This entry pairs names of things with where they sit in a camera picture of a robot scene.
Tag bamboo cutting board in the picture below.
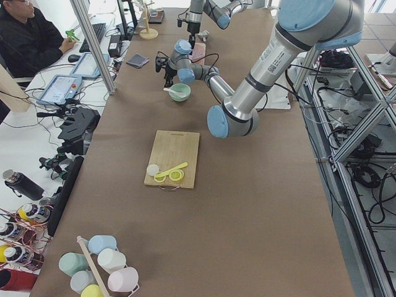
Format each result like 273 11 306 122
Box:
144 130 200 189

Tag aluminium frame post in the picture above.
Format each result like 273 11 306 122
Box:
69 0 116 95

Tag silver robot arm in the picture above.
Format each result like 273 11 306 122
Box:
178 0 254 48
155 1 364 138

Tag light blue cup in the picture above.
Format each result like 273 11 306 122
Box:
88 235 117 255

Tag wooden cup tree stand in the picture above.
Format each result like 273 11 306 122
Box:
137 1 158 40

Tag mint green bowl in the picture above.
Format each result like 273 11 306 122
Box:
169 84 191 102

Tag white onion half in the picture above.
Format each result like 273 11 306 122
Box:
146 164 160 176

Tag beige serving tray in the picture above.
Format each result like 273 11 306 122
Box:
193 43 207 66

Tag grey blue cup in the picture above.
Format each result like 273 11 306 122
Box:
70 270 97 294

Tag metal ice scoop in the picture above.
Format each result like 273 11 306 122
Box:
197 30 210 43

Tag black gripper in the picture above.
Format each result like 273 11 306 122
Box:
187 20 200 45
164 58 177 88

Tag black keyboard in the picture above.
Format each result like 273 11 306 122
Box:
79 23 107 53

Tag pink bowl of ice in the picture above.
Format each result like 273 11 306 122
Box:
191 43 207 64

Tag lemon slice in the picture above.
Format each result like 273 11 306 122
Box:
153 175 166 183
168 169 184 182

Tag grey folded cloth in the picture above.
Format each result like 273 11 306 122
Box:
126 54 150 69

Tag black 3D printed stand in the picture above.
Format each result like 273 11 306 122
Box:
58 108 100 140

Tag mint green cup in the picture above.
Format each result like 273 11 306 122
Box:
58 252 88 277

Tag yellow cup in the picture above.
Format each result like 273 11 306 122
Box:
80 284 104 297

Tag black water bottle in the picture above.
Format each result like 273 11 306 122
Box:
2 169 45 201

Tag upper blue teach pendant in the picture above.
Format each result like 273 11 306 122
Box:
36 74 82 106

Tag pink cup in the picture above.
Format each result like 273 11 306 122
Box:
108 267 139 292

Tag seated person in black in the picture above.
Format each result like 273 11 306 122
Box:
1 1 75 78

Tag white ceramic spoon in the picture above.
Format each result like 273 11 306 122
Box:
163 88 184 96

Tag black bar on desk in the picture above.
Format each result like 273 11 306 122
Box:
47 157 84 237

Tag white cup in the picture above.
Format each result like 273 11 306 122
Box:
97 248 126 274

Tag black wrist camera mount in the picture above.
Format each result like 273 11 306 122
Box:
155 56 169 73
177 13 189 28

